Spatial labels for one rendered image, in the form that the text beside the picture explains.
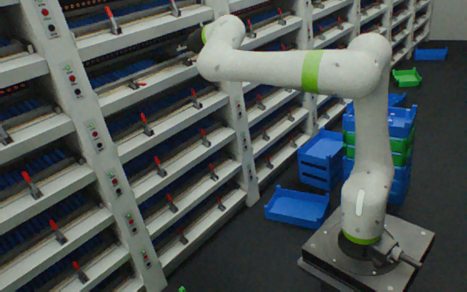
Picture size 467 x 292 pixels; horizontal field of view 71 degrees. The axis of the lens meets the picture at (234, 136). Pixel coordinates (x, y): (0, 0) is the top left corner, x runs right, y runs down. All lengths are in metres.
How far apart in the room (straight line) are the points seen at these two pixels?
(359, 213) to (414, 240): 0.28
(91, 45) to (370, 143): 0.93
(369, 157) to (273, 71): 0.44
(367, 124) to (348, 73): 0.29
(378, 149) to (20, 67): 1.08
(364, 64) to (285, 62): 0.20
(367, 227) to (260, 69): 0.56
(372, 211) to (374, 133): 0.24
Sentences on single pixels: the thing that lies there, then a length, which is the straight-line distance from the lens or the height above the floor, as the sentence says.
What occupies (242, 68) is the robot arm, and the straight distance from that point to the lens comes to 0.96.
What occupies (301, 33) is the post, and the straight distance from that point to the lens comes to 2.08.
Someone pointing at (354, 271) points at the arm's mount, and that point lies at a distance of 1.16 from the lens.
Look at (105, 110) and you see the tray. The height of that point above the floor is 0.87.
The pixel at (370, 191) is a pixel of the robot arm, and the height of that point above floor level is 0.59.
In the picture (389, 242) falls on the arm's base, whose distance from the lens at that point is 1.17.
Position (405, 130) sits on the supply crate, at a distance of 1.69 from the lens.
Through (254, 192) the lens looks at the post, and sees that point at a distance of 1.91.
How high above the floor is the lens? 1.23
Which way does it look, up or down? 27 degrees down
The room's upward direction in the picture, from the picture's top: 11 degrees counter-clockwise
